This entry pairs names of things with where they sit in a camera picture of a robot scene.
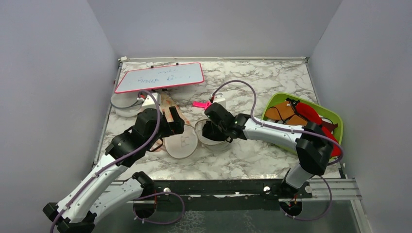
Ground black bra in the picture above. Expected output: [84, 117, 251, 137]
[202, 120, 230, 142]

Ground white mesh laundry bag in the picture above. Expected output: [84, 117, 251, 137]
[163, 119, 230, 159]

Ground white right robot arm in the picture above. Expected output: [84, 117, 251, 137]
[204, 103, 334, 198]

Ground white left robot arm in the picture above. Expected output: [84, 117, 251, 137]
[43, 106, 185, 233]

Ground floral fabric laundry bag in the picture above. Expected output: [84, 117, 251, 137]
[152, 93, 186, 138]

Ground orange bra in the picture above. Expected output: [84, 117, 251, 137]
[264, 101, 307, 126]

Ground red bra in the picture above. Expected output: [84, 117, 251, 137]
[294, 102, 338, 142]

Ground pink plastic clip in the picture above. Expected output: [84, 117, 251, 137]
[192, 101, 211, 109]

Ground green plastic tray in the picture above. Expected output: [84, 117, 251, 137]
[262, 93, 343, 143]

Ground pink framed whiteboard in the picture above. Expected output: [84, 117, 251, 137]
[115, 62, 205, 94]

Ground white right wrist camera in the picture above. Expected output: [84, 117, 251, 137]
[210, 93, 226, 109]

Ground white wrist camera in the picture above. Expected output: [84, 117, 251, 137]
[210, 93, 226, 109]
[140, 93, 161, 111]

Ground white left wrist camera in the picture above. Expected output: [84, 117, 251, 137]
[140, 93, 161, 111]

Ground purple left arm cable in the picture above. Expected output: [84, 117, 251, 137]
[50, 90, 162, 233]

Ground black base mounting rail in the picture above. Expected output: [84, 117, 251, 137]
[132, 173, 312, 222]

